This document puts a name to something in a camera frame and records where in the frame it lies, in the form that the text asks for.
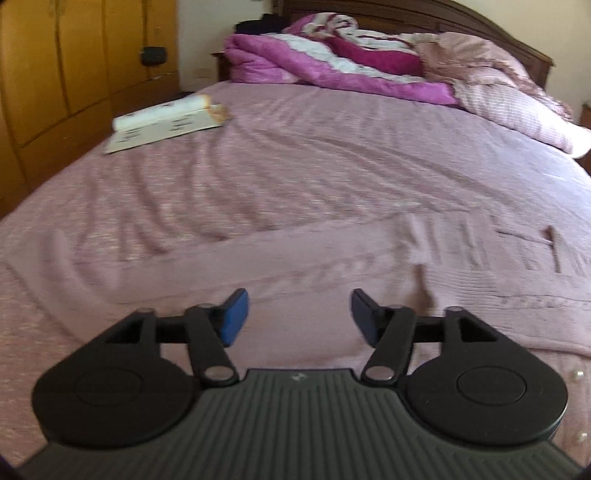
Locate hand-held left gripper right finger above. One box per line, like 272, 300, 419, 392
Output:
351, 288, 499, 385

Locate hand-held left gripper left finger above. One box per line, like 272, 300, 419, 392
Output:
104, 288, 250, 389

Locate pink knitted sweater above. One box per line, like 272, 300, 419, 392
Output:
2, 215, 591, 365

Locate dark clothes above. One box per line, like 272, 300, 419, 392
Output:
240, 14, 291, 35

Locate pink bedspread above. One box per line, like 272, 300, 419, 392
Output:
0, 80, 591, 370

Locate folded cream cloth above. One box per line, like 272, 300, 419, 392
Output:
102, 93, 230, 155

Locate pink floral bedsheet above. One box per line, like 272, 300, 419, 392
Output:
0, 258, 591, 467

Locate magenta and white quilt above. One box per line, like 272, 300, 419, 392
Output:
225, 13, 462, 107

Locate pink pillow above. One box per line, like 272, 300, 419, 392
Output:
411, 31, 591, 155

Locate wooden wardrobe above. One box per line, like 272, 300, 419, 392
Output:
0, 0, 181, 217

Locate dark wooden headboard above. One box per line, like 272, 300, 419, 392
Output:
272, 0, 555, 90

